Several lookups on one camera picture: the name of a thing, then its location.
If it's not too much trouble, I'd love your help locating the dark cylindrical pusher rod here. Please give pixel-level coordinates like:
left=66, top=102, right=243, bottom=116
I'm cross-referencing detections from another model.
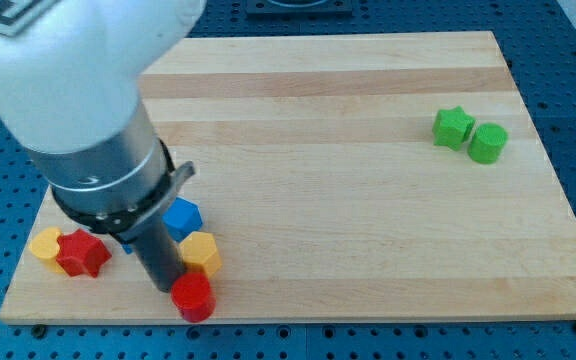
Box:
left=128, top=217, right=186, bottom=293

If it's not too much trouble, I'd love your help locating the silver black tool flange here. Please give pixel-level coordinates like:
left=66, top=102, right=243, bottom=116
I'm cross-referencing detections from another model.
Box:
left=26, top=101, right=195, bottom=244

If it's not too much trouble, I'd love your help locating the red cylinder block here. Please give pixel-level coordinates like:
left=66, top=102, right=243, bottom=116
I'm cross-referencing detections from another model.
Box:
left=171, top=272, right=216, bottom=323

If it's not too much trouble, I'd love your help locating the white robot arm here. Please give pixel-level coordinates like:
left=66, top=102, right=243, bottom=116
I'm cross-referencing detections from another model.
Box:
left=0, top=0, right=205, bottom=292

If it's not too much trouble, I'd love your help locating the small blue block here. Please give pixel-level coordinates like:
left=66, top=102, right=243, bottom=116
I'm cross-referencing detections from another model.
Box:
left=121, top=244, right=133, bottom=254

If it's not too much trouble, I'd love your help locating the blue hexagon block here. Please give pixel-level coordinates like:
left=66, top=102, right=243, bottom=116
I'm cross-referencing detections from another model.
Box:
left=163, top=197, right=203, bottom=243

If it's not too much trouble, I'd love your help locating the yellow hexagon block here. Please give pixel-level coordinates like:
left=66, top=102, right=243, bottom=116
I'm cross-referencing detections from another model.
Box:
left=179, top=231, right=222, bottom=278

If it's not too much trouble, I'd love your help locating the red star block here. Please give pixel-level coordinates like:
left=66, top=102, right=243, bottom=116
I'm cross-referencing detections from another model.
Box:
left=56, top=229, right=112, bottom=278

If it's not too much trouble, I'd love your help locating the yellow heart block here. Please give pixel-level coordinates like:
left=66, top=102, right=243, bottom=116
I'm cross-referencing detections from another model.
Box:
left=28, top=226, right=65, bottom=274

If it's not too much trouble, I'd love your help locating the wooden board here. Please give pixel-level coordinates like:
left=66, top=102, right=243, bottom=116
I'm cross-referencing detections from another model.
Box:
left=0, top=30, right=576, bottom=326

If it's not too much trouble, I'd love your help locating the green star block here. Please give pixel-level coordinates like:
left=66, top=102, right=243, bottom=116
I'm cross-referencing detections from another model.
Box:
left=432, top=106, right=476, bottom=151

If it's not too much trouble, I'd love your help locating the green cylinder block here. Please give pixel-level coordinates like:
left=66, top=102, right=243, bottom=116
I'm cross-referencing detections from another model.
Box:
left=467, top=123, right=508, bottom=164

